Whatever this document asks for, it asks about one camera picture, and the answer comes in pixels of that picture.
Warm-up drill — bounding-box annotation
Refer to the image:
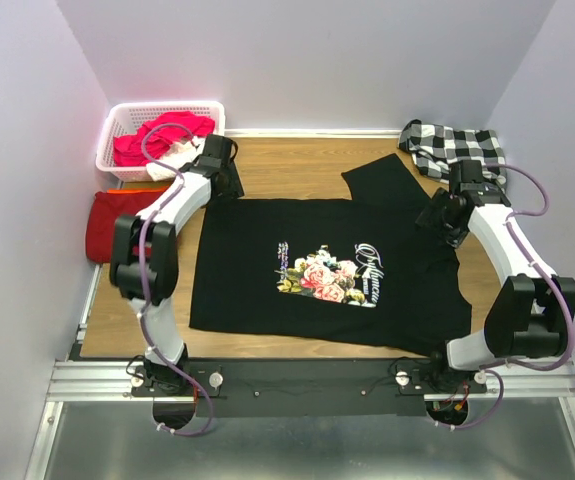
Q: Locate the aluminium frame rail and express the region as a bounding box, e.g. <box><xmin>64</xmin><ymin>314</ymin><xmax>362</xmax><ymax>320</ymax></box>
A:
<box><xmin>23</xmin><ymin>264</ymin><xmax>575</xmax><ymax>480</ymax></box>

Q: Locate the white garment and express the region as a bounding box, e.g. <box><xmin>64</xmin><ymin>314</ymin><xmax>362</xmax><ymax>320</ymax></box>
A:
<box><xmin>145</xmin><ymin>137</ymin><xmax>205</xmax><ymax>182</ymax></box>

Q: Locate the pink red garment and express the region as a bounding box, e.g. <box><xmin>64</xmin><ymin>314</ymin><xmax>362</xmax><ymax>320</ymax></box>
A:
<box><xmin>113</xmin><ymin>111</ymin><xmax>216</xmax><ymax>167</ymax></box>

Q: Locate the black floral print t-shirt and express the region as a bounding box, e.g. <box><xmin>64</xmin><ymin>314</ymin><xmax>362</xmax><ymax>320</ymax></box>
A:
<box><xmin>189</xmin><ymin>154</ymin><xmax>472</xmax><ymax>355</ymax></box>

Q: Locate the white plastic laundry basket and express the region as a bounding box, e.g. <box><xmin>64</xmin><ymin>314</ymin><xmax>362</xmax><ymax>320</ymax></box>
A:
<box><xmin>95</xmin><ymin>100</ymin><xmax>226</xmax><ymax>182</ymax></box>

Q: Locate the white wall trim strip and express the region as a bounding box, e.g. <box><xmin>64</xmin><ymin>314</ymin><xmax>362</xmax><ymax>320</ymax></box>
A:
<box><xmin>225</xmin><ymin>128</ymin><xmax>401</xmax><ymax>139</ymax></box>

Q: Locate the folded dark red t-shirt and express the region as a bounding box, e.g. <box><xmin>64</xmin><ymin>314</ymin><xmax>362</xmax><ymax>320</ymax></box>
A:
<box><xmin>85</xmin><ymin>192</ymin><xmax>163</xmax><ymax>264</ymax></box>

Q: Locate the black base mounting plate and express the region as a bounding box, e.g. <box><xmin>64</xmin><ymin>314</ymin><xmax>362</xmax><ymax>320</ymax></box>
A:
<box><xmin>126</xmin><ymin>356</ymin><xmax>487</xmax><ymax>421</ymax></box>

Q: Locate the black white checkered shirt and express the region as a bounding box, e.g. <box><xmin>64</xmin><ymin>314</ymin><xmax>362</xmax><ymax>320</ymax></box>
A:
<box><xmin>398</xmin><ymin>119</ymin><xmax>507</xmax><ymax>190</ymax></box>

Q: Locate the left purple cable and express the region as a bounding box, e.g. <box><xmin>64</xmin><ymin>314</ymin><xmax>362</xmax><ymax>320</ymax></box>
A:
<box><xmin>138</xmin><ymin>124</ymin><xmax>216</xmax><ymax>438</ymax></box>

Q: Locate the purple cable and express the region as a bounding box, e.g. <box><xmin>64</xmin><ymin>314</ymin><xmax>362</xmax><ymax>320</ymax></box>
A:
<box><xmin>138</xmin><ymin>124</ymin><xmax>216</xmax><ymax>438</ymax></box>
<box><xmin>434</xmin><ymin>162</ymin><xmax>575</xmax><ymax>432</ymax></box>

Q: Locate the folded orange garment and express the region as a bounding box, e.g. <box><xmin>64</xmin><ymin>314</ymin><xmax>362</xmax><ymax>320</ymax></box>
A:
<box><xmin>105</xmin><ymin>188</ymin><xmax>166</xmax><ymax>195</ymax></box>

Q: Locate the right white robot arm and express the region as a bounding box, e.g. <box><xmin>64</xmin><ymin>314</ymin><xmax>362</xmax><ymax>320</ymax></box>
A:
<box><xmin>416</xmin><ymin>160</ymin><xmax>575</xmax><ymax>373</ymax></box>

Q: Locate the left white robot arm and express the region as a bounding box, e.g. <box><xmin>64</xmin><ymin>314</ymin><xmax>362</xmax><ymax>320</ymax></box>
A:
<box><xmin>109</xmin><ymin>134</ymin><xmax>244</xmax><ymax>394</ymax></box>

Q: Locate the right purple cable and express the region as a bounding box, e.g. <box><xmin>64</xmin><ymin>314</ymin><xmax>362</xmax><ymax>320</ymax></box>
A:
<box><xmin>434</xmin><ymin>162</ymin><xmax>575</xmax><ymax>432</ymax></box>

